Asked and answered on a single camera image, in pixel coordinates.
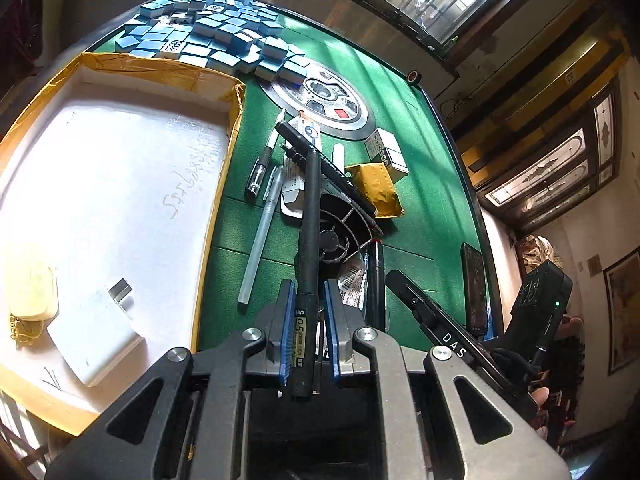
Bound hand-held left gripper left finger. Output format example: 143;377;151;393
45;280;297;480

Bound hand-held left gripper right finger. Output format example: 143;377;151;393
322;280;573;480

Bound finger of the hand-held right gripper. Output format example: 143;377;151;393
385;269;501;376

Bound black fan-shaped holder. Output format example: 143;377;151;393
315;192;376;281

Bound white medicine box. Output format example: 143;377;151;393
364;127;410;183

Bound clear gel pen black grip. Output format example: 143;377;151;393
245;130;281;198

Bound yellow cardboard box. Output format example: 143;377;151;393
0;52;247;438

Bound person's right hand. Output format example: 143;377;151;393
530;385;551;433

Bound black phone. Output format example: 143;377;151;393
460;242;488;336

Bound barcoded white packet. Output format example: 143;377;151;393
337;255;368;308

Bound white translucent pen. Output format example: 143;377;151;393
236;166;286;307

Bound yellow packet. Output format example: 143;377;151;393
345;162;403;218

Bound wooden cabinet glass doors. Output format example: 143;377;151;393
475;80;621;221

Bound long black marker pen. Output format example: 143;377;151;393
275;120;386;236

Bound white folded card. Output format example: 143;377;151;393
46;280;146;388

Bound round table control panel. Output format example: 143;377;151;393
257;57;376;142

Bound pale yellow plastic case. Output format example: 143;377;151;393
5;242;61;321

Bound pile of blue mahjong tiles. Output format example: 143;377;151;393
114;0;313;83

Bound dark red curtain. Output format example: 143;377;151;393
0;0;56;86

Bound framed wall picture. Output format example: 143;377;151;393
602;247;640;376

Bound gold chain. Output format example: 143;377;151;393
7;312;48;346

